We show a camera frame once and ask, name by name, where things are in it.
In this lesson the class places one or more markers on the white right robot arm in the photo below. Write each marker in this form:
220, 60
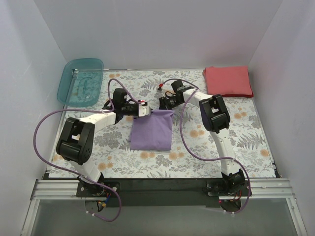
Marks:
215, 119

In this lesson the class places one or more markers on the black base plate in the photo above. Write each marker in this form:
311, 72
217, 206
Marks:
217, 185

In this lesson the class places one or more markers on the purple t shirt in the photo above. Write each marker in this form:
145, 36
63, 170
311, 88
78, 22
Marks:
153, 132

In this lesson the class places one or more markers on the folded red t shirt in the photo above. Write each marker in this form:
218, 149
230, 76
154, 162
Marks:
231, 81

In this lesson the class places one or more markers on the aluminium frame rail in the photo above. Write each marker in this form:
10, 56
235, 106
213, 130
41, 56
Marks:
261, 188

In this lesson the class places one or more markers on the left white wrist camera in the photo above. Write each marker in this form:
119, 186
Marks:
143, 108

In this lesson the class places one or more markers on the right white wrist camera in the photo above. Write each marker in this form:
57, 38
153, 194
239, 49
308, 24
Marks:
160, 91

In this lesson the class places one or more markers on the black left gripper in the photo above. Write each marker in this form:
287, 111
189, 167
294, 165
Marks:
135, 109

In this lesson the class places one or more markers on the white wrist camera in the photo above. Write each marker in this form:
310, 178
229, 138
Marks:
160, 91
143, 108

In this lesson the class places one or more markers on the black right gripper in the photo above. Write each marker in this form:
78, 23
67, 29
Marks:
163, 103

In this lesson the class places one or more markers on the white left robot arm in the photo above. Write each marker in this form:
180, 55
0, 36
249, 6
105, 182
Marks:
75, 144

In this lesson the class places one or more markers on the teal plastic bin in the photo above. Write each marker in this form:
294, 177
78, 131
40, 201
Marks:
81, 82

